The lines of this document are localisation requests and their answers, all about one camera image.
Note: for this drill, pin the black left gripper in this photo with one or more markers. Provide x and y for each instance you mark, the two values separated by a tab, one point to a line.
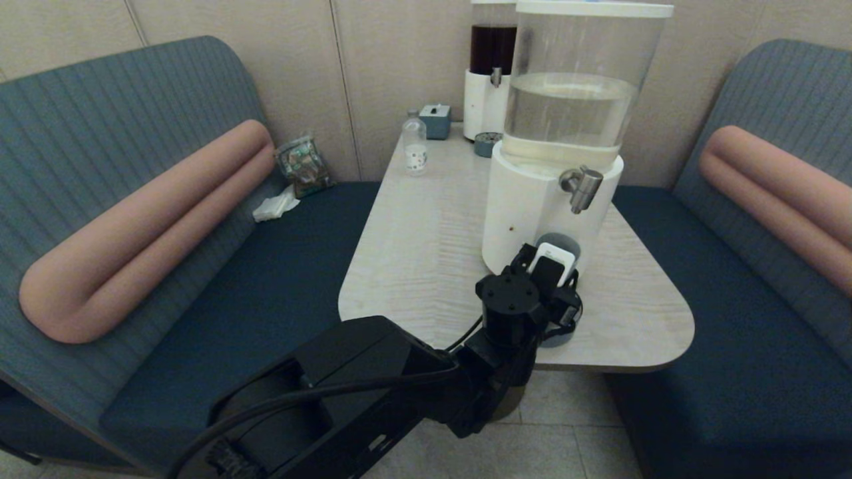
559	309

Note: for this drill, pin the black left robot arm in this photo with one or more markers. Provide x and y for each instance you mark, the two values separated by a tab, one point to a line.
346	372

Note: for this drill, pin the small steel beverage dispenser tap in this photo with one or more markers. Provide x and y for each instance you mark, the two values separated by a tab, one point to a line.
496	78

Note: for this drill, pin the small blue round drip tray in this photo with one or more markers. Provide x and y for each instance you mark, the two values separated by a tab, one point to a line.
484	148

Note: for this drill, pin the blue-grey tissue box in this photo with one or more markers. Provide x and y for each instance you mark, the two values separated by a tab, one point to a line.
436	125

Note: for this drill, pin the clear water dispenser white base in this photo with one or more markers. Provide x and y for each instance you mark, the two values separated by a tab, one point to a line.
532	199

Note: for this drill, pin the printed snack bag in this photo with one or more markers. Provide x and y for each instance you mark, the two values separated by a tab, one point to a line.
306	168

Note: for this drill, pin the pink bolster cushion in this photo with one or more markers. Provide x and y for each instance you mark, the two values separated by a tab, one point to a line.
779	193
133	233

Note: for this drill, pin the blue upholstered booth sofa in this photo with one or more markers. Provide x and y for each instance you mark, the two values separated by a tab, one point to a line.
732	346
266	266

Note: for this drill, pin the steel water dispenser tap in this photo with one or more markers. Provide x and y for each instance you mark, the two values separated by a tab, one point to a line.
584	188

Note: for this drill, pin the dark beverage dispenser white base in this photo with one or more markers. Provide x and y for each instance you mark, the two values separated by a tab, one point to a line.
482	100

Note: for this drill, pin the clear plastic bottle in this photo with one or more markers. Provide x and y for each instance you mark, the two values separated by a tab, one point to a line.
415	154

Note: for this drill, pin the crumpled white tissue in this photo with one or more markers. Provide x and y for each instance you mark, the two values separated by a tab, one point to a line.
273	206

